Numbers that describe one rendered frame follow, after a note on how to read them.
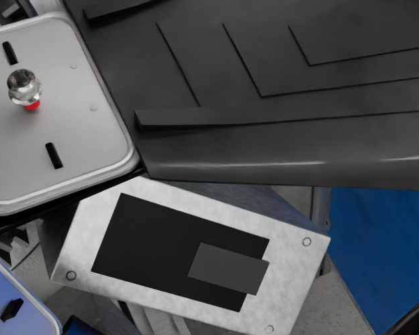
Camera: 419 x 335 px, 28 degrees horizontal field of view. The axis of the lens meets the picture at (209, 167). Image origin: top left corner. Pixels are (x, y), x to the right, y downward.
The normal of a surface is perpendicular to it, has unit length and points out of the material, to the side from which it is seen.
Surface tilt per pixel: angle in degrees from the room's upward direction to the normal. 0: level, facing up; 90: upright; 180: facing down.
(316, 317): 0
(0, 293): 54
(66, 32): 7
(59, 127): 7
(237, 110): 16
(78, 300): 43
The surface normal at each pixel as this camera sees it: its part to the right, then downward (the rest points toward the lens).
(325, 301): -0.07, -0.51
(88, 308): -0.57, -0.73
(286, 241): 0.27, 0.25
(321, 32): 0.12, -0.43
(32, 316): 0.76, -0.32
